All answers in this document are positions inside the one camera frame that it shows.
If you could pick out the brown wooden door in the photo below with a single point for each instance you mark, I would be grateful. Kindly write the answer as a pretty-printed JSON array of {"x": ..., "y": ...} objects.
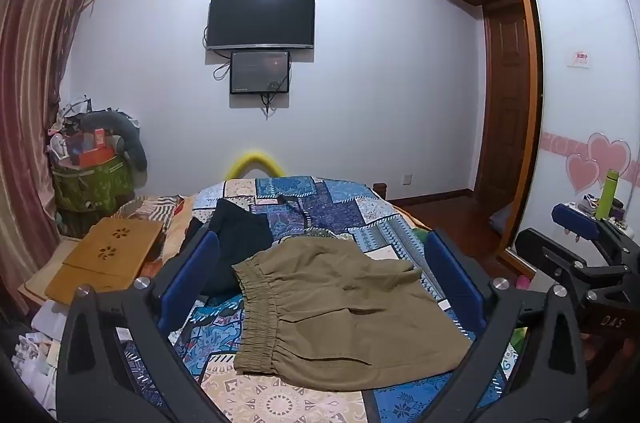
[{"x": 507, "y": 103}]

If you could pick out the yellow foam tube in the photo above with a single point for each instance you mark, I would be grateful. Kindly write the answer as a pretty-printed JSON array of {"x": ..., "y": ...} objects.
[{"x": 255, "y": 155}]

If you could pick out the wooden lap desk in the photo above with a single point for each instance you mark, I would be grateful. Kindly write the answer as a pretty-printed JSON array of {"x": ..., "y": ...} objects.
[{"x": 107, "y": 258}]

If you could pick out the pile of papers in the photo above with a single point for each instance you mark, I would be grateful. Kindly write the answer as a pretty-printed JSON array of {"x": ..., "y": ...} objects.
[{"x": 37, "y": 353}]

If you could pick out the green storage bag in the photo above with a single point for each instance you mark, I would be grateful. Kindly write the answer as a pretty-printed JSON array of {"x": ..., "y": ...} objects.
[{"x": 95, "y": 185}]

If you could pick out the grey plush pillow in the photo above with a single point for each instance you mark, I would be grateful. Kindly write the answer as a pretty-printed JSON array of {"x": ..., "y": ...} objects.
[{"x": 130, "y": 143}]

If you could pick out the blue patchwork blanket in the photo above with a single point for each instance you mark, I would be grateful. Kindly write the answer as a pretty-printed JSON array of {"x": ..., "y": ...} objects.
[{"x": 325, "y": 208}]

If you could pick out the black wall television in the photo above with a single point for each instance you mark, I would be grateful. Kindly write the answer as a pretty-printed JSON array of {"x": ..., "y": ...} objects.
[{"x": 260, "y": 19}]

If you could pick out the wooden bed post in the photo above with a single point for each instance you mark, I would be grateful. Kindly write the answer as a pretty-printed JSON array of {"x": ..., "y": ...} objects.
[{"x": 380, "y": 189}]

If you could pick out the small black wall monitor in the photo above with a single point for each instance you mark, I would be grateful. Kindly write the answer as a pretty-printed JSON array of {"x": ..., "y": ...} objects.
[{"x": 259, "y": 70}]

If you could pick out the red box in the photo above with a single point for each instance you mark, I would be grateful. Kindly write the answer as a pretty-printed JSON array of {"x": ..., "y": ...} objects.
[{"x": 95, "y": 157}]

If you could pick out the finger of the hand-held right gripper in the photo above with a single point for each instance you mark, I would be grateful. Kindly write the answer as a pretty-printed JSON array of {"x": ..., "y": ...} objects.
[
  {"x": 550, "y": 255},
  {"x": 575, "y": 222}
]

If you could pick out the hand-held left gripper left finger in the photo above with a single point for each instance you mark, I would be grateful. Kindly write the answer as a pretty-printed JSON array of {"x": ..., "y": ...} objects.
[{"x": 192, "y": 275}]

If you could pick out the dark cloth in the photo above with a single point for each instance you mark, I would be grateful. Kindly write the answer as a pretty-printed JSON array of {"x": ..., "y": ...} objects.
[{"x": 235, "y": 233}]

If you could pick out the white wall socket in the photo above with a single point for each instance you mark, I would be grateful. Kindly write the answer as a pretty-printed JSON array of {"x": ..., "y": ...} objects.
[{"x": 407, "y": 178}]

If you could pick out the green bottle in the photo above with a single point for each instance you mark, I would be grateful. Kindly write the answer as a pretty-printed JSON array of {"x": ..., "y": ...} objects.
[{"x": 607, "y": 198}]

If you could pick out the pink object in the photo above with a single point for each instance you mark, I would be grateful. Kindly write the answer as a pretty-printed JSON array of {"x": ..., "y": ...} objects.
[{"x": 524, "y": 284}]

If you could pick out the olive green pants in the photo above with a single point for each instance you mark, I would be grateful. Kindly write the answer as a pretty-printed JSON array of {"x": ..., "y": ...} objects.
[{"x": 350, "y": 313}]

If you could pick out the striped red curtain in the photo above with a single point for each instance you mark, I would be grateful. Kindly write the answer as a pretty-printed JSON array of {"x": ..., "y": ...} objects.
[{"x": 30, "y": 78}]

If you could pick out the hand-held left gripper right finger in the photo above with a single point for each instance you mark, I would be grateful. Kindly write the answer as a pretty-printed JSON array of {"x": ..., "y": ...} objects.
[{"x": 457, "y": 280}]

